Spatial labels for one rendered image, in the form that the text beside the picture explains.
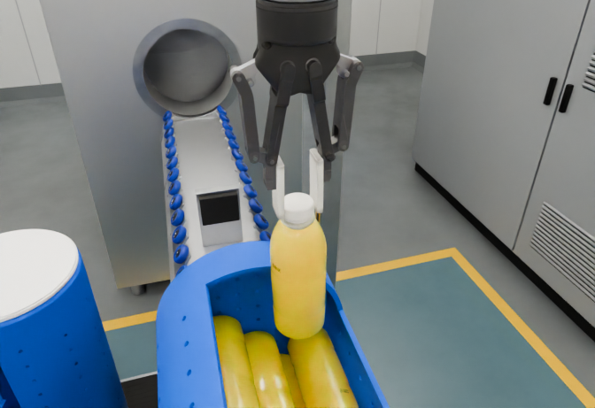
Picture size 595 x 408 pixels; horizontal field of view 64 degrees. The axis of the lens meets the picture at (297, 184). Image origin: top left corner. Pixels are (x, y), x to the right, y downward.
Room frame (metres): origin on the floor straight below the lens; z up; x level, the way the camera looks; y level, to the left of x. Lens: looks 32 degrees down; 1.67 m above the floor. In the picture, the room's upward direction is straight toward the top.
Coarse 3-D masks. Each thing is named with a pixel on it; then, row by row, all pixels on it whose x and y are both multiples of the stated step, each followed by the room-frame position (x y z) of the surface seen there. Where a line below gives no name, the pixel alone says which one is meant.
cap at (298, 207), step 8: (288, 200) 0.46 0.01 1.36; (296, 200) 0.46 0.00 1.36; (304, 200) 0.46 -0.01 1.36; (312, 200) 0.46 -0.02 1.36; (288, 208) 0.44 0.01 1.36; (296, 208) 0.44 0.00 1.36; (304, 208) 0.44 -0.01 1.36; (312, 208) 0.45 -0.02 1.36; (288, 216) 0.44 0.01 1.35; (296, 216) 0.44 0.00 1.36; (304, 216) 0.44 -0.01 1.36; (312, 216) 0.45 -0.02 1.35
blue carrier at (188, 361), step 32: (224, 256) 0.52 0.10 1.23; (256, 256) 0.51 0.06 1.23; (192, 288) 0.47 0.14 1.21; (224, 288) 0.53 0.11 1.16; (256, 288) 0.54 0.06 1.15; (160, 320) 0.47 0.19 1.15; (192, 320) 0.42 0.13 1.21; (256, 320) 0.54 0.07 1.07; (160, 352) 0.42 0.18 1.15; (192, 352) 0.37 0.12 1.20; (288, 352) 0.55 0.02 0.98; (352, 352) 0.46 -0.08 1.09; (160, 384) 0.37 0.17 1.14; (192, 384) 0.33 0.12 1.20; (352, 384) 0.44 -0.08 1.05
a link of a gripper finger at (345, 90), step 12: (360, 72) 0.46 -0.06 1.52; (336, 84) 0.48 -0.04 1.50; (348, 84) 0.46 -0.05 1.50; (336, 96) 0.47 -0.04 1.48; (348, 96) 0.46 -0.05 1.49; (336, 108) 0.47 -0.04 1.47; (348, 108) 0.46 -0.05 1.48; (336, 120) 0.47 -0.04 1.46; (348, 120) 0.46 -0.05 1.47; (336, 132) 0.47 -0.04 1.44; (348, 132) 0.46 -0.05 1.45; (348, 144) 0.46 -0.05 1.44
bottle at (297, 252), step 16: (288, 224) 0.44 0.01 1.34; (304, 224) 0.44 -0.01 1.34; (272, 240) 0.45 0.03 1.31; (288, 240) 0.43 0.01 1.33; (304, 240) 0.43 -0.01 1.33; (320, 240) 0.44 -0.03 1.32; (272, 256) 0.44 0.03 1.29; (288, 256) 0.43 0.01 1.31; (304, 256) 0.43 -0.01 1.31; (320, 256) 0.43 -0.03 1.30; (272, 272) 0.45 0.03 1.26; (288, 272) 0.42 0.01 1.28; (304, 272) 0.42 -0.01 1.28; (320, 272) 0.44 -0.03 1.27; (272, 288) 0.45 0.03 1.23; (288, 288) 0.43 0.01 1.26; (304, 288) 0.42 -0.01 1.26; (320, 288) 0.44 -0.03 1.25; (288, 304) 0.43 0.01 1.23; (304, 304) 0.43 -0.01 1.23; (320, 304) 0.44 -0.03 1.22; (288, 320) 0.43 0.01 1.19; (304, 320) 0.43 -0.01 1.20; (320, 320) 0.44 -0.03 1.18; (288, 336) 0.43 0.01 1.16; (304, 336) 0.43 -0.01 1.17
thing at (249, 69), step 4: (252, 60) 0.44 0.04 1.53; (244, 64) 0.44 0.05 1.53; (248, 64) 0.44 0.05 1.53; (252, 64) 0.44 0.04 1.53; (232, 68) 0.44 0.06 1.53; (236, 68) 0.44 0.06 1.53; (240, 68) 0.44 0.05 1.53; (244, 68) 0.44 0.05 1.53; (248, 68) 0.44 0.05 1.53; (252, 68) 0.44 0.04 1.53; (256, 68) 0.44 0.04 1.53; (232, 72) 0.43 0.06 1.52; (244, 72) 0.44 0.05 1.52; (248, 72) 0.44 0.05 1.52; (252, 72) 0.44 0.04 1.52; (256, 72) 0.44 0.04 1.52; (244, 76) 0.44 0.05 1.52; (248, 76) 0.44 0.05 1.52; (252, 76) 0.44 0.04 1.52; (248, 80) 0.43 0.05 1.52; (252, 80) 0.44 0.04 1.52; (252, 84) 0.43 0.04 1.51
